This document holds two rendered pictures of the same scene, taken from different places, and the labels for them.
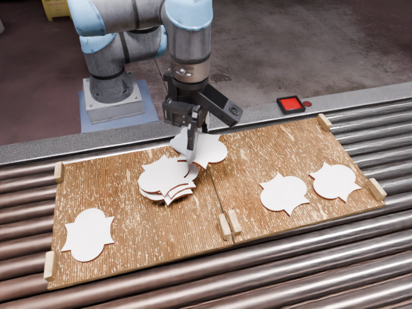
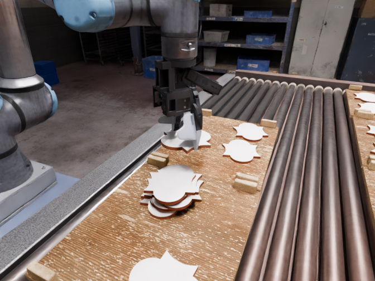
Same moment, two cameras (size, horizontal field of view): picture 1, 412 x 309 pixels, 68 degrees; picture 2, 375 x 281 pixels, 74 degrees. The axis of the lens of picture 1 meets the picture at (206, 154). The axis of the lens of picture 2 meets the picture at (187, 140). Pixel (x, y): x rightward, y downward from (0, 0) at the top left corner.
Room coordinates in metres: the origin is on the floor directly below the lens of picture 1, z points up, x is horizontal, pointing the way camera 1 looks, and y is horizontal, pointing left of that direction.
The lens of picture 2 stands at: (0.15, 0.45, 1.37)
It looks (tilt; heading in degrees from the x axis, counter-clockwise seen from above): 29 degrees down; 309
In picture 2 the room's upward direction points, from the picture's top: straight up
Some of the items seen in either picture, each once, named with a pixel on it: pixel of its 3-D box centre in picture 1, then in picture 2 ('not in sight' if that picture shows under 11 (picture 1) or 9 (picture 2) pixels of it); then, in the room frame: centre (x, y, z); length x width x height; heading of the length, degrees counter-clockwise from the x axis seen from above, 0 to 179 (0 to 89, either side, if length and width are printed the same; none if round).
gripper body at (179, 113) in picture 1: (187, 98); (176, 86); (0.51, 0.04, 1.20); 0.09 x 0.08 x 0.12; 71
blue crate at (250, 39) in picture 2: not in sight; (260, 38); (2.31, -4.45, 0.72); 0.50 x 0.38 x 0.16; 11
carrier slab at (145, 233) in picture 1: (137, 202); (163, 228); (0.44, 0.18, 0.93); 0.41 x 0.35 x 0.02; 104
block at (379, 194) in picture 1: (376, 189); (268, 123); (0.46, -0.44, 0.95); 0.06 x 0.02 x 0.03; 15
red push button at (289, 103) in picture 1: (290, 105); not in sight; (0.84, -0.30, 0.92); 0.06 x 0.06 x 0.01; 13
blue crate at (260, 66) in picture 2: not in sight; (253, 63); (2.39, -4.41, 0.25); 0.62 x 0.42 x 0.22; 26
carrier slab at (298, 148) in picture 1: (284, 170); (220, 143); (0.54, -0.22, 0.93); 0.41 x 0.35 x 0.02; 105
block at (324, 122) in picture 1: (324, 122); (205, 112); (0.72, -0.38, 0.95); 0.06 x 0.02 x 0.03; 15
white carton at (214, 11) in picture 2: not in sight; (220, 10); (3.09, -4.20, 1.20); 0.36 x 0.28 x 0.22; 6
